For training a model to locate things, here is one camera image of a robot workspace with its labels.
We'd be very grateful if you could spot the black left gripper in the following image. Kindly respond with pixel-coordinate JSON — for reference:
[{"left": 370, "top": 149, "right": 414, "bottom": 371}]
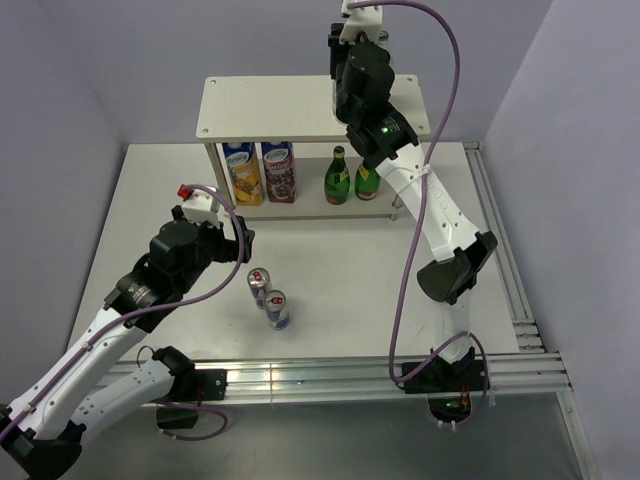
[{"left": 176, "top": 213, "right": 254, "bottom": 294}]

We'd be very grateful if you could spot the green glass bottle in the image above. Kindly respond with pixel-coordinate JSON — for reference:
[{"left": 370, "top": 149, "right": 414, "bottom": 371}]
[
  {"left": 354, "top": 162, "right": 381, "bottom": 201},
  {"left": 324, "top": 146, "right": 351, "bottom": 205}
]

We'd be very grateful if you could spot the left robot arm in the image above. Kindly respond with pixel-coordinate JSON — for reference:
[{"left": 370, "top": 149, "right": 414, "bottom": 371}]
[{"left": 1, "top": 205, "right": 255, "bottom": 479}]

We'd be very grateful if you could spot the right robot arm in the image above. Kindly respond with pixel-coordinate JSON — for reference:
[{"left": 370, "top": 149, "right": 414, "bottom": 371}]
[{"left": 328, "top": 23, "right": 497, "bottom": 390}]

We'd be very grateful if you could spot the white two-tier shelf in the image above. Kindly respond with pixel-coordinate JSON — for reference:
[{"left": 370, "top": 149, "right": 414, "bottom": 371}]
[{"left": 196, "top": 75, "right": 402, "bottom": 221}]

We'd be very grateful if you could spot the pineapple juice carton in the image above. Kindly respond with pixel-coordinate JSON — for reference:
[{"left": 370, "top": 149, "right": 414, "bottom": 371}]
[{"left": 222, "top": 142, "right": 263, "bottom": 206}]

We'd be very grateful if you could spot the silver blue energy can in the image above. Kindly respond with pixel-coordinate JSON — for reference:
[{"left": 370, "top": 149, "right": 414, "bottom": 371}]
[
  {"left": 264, "top": 290, "right": 290, "bottom": 330},
  {"left": 247, "top": 267, "right": 272, "bottom": 309}
]

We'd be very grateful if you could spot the red grape juice carton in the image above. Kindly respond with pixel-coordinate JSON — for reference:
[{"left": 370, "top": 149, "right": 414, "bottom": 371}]
[{"left": 261, "top": 142, "right": 297, "bottom": 203}]

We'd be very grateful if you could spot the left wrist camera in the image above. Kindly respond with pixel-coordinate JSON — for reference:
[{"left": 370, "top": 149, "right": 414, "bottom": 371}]
[{"left": 177, "top": 184, "right": 221, "bottom": 228}]

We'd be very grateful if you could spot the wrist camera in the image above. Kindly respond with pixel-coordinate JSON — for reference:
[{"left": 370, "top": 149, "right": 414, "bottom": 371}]
[
  {"left": 339, "top": 0, "right": 383, "bottom": 44},
  {"left": 177, "top": 184, "right": 221, "bottom": 228}
]

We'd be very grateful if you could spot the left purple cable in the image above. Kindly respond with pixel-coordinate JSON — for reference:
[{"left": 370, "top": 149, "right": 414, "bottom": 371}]
[{"left": 0, "top": 183, "right": 249, "bottom": 442}]

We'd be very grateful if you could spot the purple cable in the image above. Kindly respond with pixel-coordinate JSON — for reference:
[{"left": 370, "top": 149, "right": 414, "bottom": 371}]
[
  {"left": 349, "top": 0, "right": 491, "bottom": 426},
  {"left": 0, "top": 183, "right": 249, "bottom": 442}
]

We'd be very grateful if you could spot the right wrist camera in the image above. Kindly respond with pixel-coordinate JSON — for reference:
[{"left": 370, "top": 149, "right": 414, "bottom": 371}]
[{"left": 339, "top": 0, "right": 383, "bottom": 44}]

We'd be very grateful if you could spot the aluminium rail frame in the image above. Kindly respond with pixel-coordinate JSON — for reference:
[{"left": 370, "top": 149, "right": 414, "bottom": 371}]
[{"left": 107, "top": 141, "right": 601, "bottom": 480}]

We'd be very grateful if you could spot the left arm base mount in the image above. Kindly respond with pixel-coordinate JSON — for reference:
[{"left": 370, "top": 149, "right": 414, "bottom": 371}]
[{"left": 155, "top": 369, "right": 229, "bottom": 442}]

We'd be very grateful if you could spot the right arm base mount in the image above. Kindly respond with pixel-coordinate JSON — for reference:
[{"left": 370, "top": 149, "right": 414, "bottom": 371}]
[{"left": 399, "top": 358, "right": 490, "bottom": 423}]

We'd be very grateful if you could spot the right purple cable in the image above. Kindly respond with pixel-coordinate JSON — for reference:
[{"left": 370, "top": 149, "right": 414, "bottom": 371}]
[{"left": 349, "top": 0, "right": 491, "bottom": 426}]

